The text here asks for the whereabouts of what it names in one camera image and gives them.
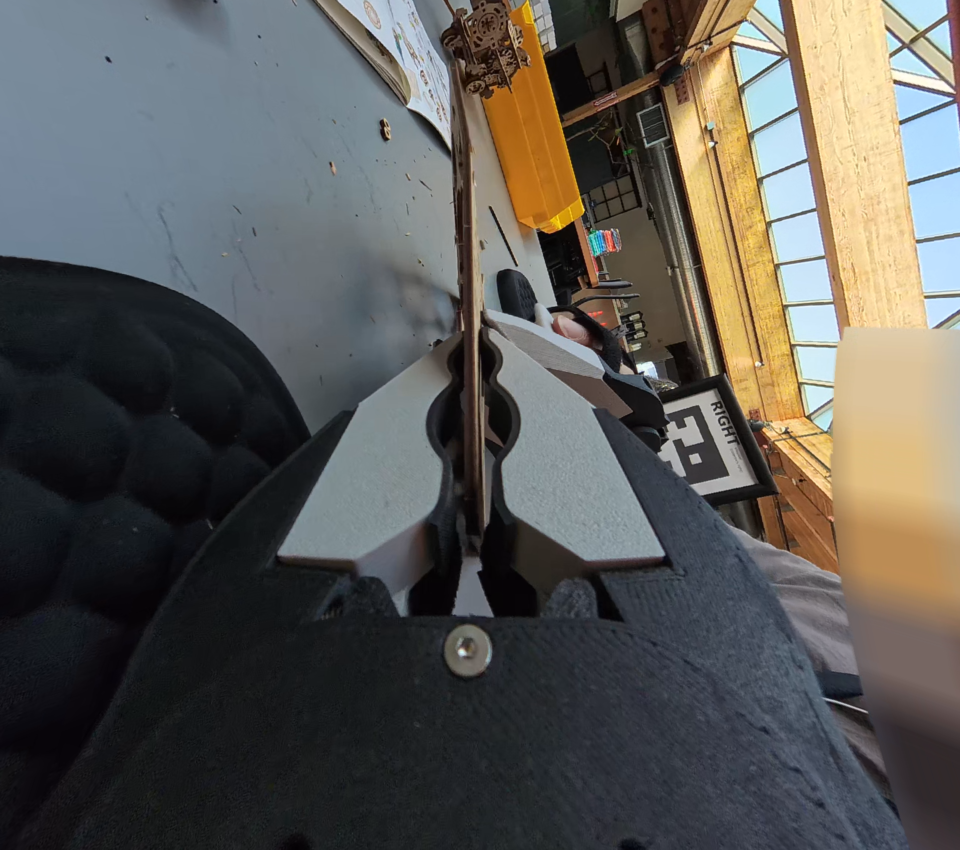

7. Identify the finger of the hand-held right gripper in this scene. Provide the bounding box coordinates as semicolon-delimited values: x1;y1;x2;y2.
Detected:
523;336;631;416

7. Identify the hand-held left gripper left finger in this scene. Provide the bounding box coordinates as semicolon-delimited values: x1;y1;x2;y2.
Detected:
276;331;469;617

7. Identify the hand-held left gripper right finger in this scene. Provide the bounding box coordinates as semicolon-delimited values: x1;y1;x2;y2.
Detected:
481;327;669;617

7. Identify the wooden parts sheet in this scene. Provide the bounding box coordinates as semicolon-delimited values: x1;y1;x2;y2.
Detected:
448;58;498;560

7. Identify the person's right hand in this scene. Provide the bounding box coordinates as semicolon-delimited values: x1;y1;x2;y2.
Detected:
551;310;603;347

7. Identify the black framed marker sign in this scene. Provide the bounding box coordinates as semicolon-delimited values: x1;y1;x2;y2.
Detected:
656;373;781;506

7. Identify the thin dark wooden stick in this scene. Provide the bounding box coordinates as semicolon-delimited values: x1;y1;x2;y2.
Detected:
487;205;520;266

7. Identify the wooden cabinet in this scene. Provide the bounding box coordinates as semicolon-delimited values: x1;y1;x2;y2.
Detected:
757;415;841;574

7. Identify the yellow plastic bin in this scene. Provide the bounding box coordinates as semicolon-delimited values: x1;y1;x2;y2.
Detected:
480;0;586;235

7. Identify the wooden gear mechanism assembly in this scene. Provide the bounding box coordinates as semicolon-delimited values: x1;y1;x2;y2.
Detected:
441;0;532;97

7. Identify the silver ventilation duct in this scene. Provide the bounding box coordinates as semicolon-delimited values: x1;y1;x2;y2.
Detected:
637;137;721;379

